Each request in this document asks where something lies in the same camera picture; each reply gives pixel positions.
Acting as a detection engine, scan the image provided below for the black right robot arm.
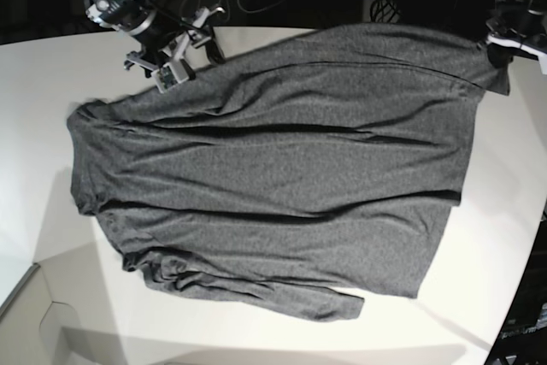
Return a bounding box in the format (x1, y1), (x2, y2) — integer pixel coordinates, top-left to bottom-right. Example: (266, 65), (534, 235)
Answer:
(85, 0), (225, 79)

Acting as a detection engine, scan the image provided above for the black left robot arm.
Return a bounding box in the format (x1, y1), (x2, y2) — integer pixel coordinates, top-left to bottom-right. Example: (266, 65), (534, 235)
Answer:
(485, 0), (546, 74)

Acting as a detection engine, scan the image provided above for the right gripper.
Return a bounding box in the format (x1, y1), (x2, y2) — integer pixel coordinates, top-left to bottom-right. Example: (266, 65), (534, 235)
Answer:
(123, 5), (226, 73)

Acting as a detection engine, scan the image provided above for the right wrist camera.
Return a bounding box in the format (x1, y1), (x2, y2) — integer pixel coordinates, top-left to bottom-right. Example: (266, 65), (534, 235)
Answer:
(151, 62), (191, 93)

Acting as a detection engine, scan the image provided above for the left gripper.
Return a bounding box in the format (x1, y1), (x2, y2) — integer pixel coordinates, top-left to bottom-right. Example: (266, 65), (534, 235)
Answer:
(485, 26), (546, 68)

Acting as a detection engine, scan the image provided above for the grey t-shirt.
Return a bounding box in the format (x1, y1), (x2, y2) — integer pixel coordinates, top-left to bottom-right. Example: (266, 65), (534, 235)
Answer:
(67, 24), (509, 322)

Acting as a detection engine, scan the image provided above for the black cable bundle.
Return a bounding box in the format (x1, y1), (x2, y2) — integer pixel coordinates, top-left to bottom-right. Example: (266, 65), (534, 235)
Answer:
(369, 0), (403, 35)

